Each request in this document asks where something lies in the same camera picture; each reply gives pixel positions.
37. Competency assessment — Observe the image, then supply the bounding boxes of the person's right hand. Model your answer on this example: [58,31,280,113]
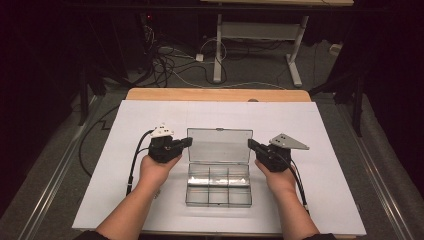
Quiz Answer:
[254,159,298,198]

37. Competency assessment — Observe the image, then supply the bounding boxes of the tangle of black floor cables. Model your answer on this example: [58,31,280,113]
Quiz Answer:
[139,24,228,88]

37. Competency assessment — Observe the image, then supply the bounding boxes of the metal floor rail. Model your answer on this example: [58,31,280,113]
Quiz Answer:
[336,103,414,240]
[14,96,101,240]

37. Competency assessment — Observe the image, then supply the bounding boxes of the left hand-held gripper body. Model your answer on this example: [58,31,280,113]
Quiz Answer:
[148,123,183,164]

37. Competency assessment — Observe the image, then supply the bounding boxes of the clear plastic compartment box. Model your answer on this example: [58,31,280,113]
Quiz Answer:
[185,127,254,208]

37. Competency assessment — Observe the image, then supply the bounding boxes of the white metal desk frame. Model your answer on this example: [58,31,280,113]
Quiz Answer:
[213,13,309,88]

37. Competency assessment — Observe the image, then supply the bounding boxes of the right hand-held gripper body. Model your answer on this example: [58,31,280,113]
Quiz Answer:
[256,133,310,173]

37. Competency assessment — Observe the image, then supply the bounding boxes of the black floor cable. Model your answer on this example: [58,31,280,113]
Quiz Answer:
[78,104,121,178]

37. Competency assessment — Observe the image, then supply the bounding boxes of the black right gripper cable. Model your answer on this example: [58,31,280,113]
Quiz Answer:
[276,151,310,214]

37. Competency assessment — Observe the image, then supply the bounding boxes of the white paper sheet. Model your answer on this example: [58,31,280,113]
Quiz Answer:
[71,99,368,237]

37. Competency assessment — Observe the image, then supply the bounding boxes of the white floor cable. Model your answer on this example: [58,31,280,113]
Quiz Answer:
[166,68,288,91]

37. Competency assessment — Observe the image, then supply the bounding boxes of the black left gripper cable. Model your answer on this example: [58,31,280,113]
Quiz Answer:
[125,129,155,197]

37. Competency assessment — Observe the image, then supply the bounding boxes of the person's left hand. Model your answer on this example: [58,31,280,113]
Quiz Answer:
[138,154,183,193]

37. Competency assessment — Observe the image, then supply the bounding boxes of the black stand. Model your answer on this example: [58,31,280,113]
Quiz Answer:
[78,66,108,127]
[309,66,364,138]

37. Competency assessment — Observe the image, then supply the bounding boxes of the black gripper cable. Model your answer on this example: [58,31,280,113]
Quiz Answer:
[276,151,310,214]
[125,129,155,197]

